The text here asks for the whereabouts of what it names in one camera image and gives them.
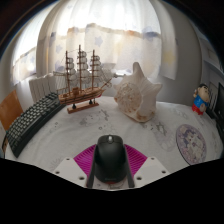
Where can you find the round purple printed mouse pad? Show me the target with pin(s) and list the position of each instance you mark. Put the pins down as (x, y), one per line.
(191, 144)

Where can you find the wooden model sailing ship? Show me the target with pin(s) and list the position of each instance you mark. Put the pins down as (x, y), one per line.
(80, 95)

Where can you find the white printed tablecloth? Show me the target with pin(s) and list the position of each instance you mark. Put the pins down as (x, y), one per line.
(83, 130)

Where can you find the brown wooden chair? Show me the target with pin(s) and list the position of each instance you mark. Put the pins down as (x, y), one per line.
(10, 110)

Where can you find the cartoon boy figurine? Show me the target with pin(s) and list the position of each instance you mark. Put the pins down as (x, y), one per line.
(200, 100)

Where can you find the black computer mouse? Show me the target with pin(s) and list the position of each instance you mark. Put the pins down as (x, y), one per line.
(110, 160)

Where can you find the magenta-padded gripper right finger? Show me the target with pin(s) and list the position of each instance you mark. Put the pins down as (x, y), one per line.
(150, 168)

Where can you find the large white conch shell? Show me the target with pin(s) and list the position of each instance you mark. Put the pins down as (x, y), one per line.
(136, 96)

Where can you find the black keyboard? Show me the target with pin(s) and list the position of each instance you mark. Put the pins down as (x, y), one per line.
(30, 121)

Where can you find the white sheer star-print curtain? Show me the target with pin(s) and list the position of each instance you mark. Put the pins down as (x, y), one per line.
(110, 30)

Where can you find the white radiator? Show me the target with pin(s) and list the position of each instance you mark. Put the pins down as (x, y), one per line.
(41, 87)

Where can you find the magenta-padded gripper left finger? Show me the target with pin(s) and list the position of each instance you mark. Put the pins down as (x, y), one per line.
(71, 168)

